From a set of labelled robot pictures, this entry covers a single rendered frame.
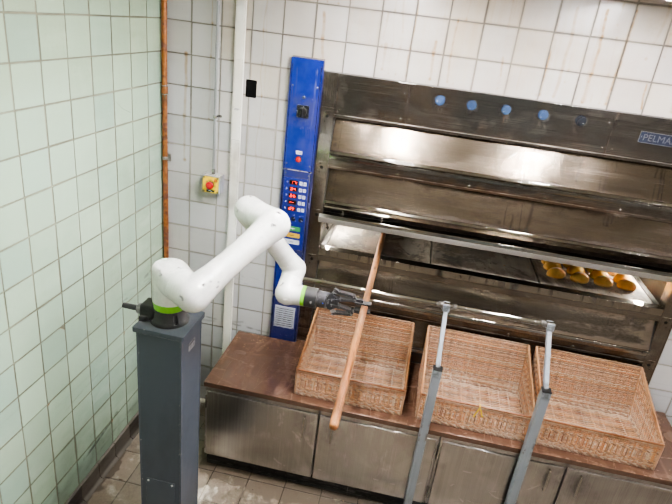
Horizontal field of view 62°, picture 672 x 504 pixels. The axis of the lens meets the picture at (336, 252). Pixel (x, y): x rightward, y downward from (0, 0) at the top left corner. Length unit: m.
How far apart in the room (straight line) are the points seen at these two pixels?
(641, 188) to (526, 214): 0.52
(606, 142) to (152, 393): 2.29
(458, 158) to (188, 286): 1.48
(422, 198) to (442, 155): 0.24
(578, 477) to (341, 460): 1.15
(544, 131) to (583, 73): 0.29
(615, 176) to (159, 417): 2.31
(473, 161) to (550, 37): 0.63
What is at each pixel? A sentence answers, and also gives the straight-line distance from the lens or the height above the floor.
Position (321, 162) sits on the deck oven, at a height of 1.65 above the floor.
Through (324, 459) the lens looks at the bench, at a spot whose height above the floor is 0.25.
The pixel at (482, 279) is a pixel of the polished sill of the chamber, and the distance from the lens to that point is 3.03.
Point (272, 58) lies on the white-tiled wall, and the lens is 2.87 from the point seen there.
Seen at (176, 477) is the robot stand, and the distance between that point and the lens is 2.62.
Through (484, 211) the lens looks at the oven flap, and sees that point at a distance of 2.90.
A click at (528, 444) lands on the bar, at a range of 2.84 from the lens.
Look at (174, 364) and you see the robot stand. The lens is 2.25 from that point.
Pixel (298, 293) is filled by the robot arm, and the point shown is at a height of 1.22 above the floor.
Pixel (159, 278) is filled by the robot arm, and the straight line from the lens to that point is 2.11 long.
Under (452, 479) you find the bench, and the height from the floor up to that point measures 0.30.
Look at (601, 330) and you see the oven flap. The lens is 3.26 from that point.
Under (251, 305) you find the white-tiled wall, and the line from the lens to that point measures 3.30.
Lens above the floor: 2.36
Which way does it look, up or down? 23 degrees down
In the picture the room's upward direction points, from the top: 7 degrees clockwise
